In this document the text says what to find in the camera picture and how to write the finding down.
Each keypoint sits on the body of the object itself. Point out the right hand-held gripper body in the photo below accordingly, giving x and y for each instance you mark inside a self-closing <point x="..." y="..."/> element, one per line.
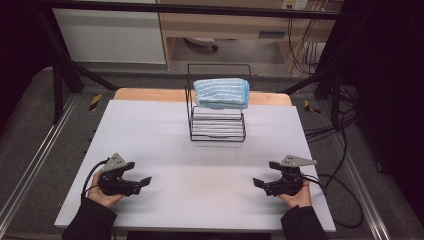
<point x="288" y="185"/>

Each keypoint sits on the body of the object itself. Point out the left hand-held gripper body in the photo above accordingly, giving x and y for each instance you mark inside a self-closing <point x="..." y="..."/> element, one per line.
<point x="115" y="185"/>

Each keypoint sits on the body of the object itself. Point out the blue striped towel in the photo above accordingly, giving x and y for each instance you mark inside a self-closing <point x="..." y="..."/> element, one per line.
<point x="221" y="93"/>

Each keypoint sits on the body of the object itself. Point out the person's right hand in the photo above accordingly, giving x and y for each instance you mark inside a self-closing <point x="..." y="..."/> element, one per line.
<point x="300" y="199"/>

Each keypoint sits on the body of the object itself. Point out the person's left hand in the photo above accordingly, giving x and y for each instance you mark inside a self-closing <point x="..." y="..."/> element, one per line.
<point x="100" y="196"/>

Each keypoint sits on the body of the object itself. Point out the yellow black floor tape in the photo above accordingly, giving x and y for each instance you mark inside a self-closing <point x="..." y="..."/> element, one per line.
<point x="95" y="102"/>
<point x="311" y="107"/>

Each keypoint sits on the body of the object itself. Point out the white cabinet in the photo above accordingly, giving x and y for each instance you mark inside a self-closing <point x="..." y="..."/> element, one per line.
<point x="110" y="36"/>

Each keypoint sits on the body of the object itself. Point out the black curtain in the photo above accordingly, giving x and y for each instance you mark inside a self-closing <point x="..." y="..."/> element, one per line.
<point x="390" y="83"/>

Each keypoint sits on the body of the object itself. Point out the office chair base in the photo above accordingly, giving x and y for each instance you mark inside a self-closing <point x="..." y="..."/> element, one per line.
<point x="201" y="41"/>

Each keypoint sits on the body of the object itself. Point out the white power outlet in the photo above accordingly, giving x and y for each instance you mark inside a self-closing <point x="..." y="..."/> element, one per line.
<point x="295" y="4"/>

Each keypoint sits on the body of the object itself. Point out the aluminium floor rail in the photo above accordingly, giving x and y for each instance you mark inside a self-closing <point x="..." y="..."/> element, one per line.
<point x="363" y="190"/>
<point x="30" y="160"/>

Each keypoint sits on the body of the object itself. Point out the black metal frame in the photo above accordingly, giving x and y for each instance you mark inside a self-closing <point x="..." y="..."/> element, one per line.
<point x="200" y="9"/>

